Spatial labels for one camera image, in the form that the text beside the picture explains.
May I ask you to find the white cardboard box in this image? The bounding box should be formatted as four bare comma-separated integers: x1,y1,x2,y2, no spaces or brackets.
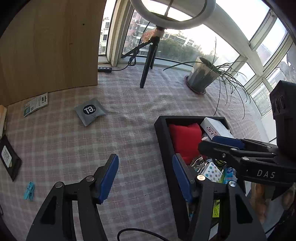
201,117,234,139

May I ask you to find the blue plastic clothespin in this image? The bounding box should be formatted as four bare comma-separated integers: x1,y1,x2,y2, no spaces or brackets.
23,182,35,201

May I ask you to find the grey foil sachet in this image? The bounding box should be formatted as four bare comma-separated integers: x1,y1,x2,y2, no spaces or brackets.
74,98,107,126

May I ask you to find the person's right hand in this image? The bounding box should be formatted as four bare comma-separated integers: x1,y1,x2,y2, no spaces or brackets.
250,183,295,225

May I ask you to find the white patterned tissue packet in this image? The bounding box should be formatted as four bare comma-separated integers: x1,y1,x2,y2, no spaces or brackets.
201,162,223,183

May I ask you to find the red cushion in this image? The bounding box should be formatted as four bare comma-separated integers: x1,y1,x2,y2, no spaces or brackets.
169,123,202,165

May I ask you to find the black storage tray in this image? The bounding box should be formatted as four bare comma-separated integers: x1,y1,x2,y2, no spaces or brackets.
154,115,246,241

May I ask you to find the black wet wipes pack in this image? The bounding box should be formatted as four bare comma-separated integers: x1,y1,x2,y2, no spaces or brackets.
0,135,22,181

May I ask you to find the grey potted plant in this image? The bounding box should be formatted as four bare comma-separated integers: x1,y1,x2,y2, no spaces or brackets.
162,37,251,120

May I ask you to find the red plant saucer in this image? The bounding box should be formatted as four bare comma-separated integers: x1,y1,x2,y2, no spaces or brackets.
184,75,207,95

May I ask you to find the stack of paper leaflets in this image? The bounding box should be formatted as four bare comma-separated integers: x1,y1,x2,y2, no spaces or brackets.
23,93,48,117

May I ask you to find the orange white tissue pack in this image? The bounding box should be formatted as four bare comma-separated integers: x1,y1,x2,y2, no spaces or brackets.
0,105,7,138

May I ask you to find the black tripod stand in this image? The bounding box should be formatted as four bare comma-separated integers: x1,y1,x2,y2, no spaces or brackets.
121,26,165,88

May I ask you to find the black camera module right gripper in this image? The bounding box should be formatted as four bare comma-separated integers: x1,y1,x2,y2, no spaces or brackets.
269,80,295,154

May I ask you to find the white ring light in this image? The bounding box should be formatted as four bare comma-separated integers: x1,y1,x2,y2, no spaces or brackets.
131,1,216,30

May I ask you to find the black inline cable controller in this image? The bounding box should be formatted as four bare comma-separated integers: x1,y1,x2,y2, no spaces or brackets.
97,66,112,73

